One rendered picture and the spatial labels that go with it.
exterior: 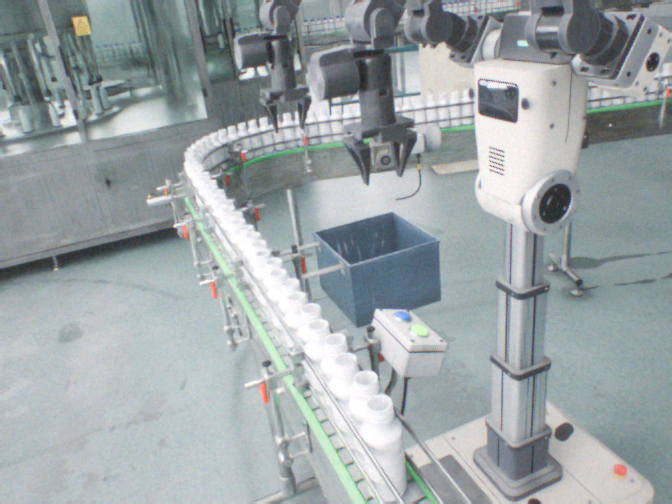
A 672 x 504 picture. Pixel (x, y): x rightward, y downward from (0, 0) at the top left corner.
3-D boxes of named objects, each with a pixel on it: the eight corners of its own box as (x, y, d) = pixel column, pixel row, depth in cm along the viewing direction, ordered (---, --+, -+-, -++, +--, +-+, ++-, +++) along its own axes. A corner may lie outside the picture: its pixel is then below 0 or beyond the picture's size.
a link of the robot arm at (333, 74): (394, 6, 81) (367, 8, 89) (320, 16, 78) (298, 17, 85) (400, 90, 86) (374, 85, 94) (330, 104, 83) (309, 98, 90)
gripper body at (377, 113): (416, 131, 91) (413, 84, 88) (359, 143, 88) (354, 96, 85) (397, 124, 97) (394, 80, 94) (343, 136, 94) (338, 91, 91)
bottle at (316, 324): (344, 386, 108) (335, 313, 101) (344, 407, 103) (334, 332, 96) (313, 389, 109) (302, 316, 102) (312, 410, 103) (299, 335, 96)
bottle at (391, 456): (381, 511, 82) (371, 424, 75) (360, 483, 87) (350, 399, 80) (415, 492, 84) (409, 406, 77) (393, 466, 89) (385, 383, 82)
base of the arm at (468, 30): (470, 63, 141) (490, 16, 139) (446, 51, 137) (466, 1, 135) (451, 61, 149) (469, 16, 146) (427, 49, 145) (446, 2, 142)
